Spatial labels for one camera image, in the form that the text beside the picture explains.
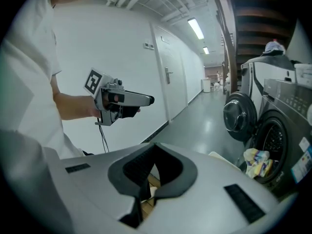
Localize pastel tie-dye clothes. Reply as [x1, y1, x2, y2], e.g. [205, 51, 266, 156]
[243, 148, 274, 179]

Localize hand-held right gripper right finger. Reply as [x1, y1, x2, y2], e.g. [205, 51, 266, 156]
[136, 142, 281, 234]

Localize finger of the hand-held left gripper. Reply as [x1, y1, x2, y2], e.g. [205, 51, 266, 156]
[124, 90, 155, 106]

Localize bluish fabric bundle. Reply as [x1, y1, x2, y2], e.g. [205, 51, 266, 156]
[264, 40, 287, 56]

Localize white and grey laundry appliance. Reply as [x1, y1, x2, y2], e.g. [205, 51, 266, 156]
[240, 55, 297, 107]

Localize brown wooden staircase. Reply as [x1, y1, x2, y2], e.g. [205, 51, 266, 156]
[212, 0, 299, 95]

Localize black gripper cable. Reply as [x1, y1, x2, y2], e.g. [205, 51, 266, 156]
[98, 124, 109, 154]

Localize white bin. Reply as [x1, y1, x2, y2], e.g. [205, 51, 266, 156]
[201, 78, 212, 93]

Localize person's left forearm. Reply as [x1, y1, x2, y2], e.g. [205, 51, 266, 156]
[52, 91, 101, 121]

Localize white plastic lidded container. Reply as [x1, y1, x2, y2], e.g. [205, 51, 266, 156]
[293, 62, 312, 85]

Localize person's white shirt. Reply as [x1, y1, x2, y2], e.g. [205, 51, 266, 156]
[0, 0, 86, 157]

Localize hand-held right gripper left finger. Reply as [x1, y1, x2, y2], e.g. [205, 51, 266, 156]
[43, 142, 158, 234]

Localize white door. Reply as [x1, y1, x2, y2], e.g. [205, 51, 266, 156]
[151, 25, 189, 122]

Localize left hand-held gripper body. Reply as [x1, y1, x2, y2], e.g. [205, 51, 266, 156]
[83, 67, 141, 126]

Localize person's left hand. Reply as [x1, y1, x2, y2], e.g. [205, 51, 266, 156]
[101, 93, 110, 111]

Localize metal door handle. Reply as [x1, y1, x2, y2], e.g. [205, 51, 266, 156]
[164, 66, 174, 84]

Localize dark grey washing machine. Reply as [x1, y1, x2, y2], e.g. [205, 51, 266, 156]
[223, 78, 312, 201]

